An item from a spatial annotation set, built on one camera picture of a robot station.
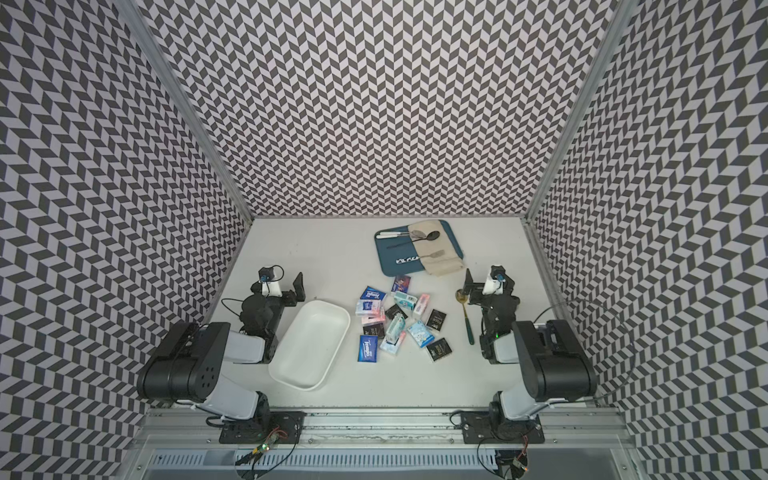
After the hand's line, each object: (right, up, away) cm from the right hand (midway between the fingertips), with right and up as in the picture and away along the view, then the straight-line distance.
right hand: (483, 273), depth 89 cm
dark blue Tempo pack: (-35, -7, +6) cm, 36 cm away
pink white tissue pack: (-32, -13, -1) cm, 35 cm away
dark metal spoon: (-14, +11, +19) cm, 26 cm away
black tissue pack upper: (-14, -14, 0) cm, 20 cm away
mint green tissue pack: (-27, -15, -7) cm, 31 cm away
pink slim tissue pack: (-18, -8, +1) cm, 20 cm away
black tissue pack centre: (-28, -12, +2) cm, 30 cm away
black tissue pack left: (-33, -17, -3) cm, 37 cm away
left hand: (-60, -1, +1) cm, 60 cm away
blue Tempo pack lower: (-34, -21, -7) cm, 40 cm away
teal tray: (-30, +4, +17) cm, 35 cm away
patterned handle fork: (-13, +5, +16) cm, 21 cm away
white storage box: (-51, -20, -5) cm, 55 cm away
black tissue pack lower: (-14, -21, -5) cm, 26 cm away
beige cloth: (-13, +8, +18) cm, 24 cm away
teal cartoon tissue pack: (-24, -9, +2) cm, 25 cm away
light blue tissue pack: (-19, -18, -3) cm, 26 cm away
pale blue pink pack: (-27, -18, -6) cm, 33 cm away
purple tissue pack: (-25, -4, +8) cm, 26 cm away
